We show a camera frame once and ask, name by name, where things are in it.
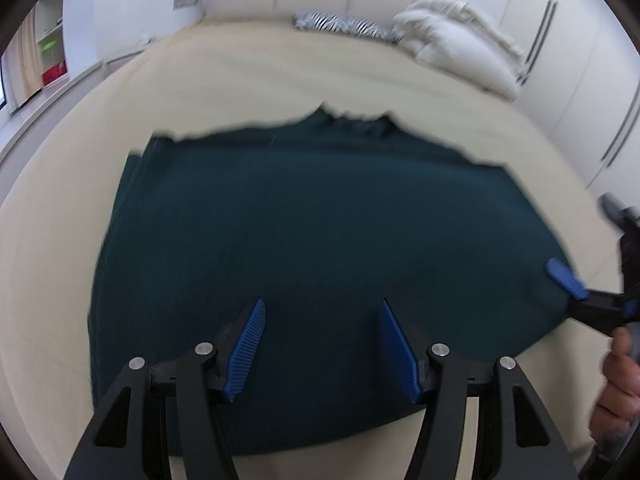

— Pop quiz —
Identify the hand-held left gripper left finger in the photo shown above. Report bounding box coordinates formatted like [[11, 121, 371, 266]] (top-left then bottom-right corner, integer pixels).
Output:
[[62, 298, 267, 480]]

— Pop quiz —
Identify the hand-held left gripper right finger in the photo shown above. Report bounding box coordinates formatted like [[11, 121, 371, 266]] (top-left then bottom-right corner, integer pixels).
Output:
[[376, 299, 581, 480]]

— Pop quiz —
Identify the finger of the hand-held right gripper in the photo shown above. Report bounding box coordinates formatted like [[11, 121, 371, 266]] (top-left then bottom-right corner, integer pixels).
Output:
[[545, 258, 627, 337], [598, 192, 640, 234]]

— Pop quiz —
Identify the dark green sweater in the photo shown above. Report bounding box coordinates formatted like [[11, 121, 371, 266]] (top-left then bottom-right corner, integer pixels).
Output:
[[87, 102, 576, 459]]

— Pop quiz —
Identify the person's right hand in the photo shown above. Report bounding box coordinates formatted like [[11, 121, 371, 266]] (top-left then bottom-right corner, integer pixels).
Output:
[[590, 327, 639, 444]]

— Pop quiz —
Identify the white wardrobe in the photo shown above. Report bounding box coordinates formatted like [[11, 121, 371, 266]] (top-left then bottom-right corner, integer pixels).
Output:
[[500, 0, 640, 202]]

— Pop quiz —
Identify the folded white duvet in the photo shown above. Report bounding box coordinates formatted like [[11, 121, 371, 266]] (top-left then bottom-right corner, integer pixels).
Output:
[[392, 0, 529, 102]]

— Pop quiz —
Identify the bed with beige sheet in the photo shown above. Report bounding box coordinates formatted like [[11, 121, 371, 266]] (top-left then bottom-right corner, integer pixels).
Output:
[[0, 20, 627, 480]]

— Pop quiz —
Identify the white window ledge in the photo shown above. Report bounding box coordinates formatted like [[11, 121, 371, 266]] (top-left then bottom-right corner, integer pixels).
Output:
[[0, 62, 109, 162]]

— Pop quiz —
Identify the zebra print pillow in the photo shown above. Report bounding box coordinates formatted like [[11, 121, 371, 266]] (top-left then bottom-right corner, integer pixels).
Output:
[[292, 11, 401, 44]]

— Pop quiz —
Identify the red box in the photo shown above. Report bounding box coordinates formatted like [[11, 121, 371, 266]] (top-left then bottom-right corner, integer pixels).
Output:
[[41, 61, 67, 86]]

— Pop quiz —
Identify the beige curtain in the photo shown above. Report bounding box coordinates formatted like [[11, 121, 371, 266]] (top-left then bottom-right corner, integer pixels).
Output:
[[7, 7, 44, 112]]

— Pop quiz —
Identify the dark framed window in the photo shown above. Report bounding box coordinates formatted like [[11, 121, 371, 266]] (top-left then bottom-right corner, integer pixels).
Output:
[[0, 50, 13, 117]]

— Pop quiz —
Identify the white shelf unit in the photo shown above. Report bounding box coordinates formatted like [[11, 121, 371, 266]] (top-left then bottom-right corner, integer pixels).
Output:
[[34, 0, 69, 89]]

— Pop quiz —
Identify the black wardrobe handle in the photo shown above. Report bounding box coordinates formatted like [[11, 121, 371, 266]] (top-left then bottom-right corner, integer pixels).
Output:
[[606, 85, 640, 167], [600, 74, 639, 162], [517, 0, 553, 84], [524, 0, 559, 86]]

